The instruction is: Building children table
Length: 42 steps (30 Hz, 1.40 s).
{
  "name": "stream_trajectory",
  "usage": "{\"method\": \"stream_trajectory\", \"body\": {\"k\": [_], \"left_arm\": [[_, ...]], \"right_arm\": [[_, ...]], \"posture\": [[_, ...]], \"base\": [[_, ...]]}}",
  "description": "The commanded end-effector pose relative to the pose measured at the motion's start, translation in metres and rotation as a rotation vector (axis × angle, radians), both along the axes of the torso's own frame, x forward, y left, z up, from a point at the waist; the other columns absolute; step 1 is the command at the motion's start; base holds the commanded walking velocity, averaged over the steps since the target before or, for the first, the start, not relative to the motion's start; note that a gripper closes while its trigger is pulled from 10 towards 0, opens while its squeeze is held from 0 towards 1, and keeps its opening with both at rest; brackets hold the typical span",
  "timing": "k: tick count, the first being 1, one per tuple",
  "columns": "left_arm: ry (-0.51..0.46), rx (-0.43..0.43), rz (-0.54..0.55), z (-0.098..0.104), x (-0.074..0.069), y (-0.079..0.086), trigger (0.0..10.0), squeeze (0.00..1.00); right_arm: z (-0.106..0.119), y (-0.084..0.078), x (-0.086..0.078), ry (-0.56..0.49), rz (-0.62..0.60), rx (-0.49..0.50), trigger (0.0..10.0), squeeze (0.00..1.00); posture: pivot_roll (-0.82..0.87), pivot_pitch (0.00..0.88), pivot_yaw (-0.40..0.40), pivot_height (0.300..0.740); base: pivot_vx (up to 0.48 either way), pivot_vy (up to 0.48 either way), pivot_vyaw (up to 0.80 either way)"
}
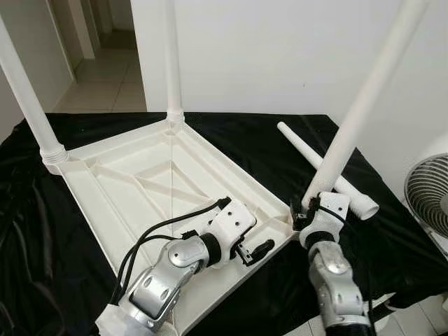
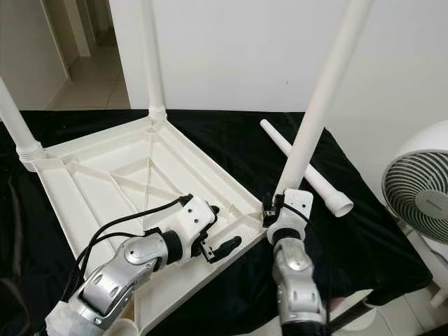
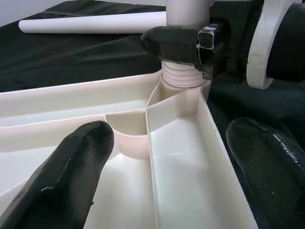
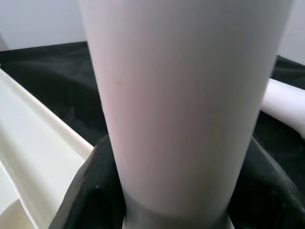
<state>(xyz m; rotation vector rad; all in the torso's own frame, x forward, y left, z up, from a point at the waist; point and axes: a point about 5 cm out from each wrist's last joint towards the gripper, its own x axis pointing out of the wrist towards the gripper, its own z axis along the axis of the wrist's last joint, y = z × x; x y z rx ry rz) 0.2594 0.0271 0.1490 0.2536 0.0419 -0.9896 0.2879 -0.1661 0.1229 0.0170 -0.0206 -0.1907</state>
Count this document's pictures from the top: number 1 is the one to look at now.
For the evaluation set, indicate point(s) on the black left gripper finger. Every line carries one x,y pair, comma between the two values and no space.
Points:
261,248

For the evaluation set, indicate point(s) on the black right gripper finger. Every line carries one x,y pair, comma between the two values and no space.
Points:
295,208

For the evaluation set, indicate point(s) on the white plastic children tabletop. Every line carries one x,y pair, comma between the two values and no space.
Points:
154,182

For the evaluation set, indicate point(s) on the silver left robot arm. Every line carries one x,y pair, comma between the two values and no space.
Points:
164,276

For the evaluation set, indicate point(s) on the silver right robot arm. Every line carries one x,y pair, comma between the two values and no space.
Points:
332,280

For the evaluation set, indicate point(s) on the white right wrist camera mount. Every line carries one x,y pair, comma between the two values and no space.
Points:
329,210

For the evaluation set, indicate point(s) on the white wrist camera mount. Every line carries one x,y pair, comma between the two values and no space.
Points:
234,220
329,210

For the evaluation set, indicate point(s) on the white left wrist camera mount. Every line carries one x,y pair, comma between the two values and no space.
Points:
234,220

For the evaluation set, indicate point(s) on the white pedestal fan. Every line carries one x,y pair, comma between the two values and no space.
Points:
428,196

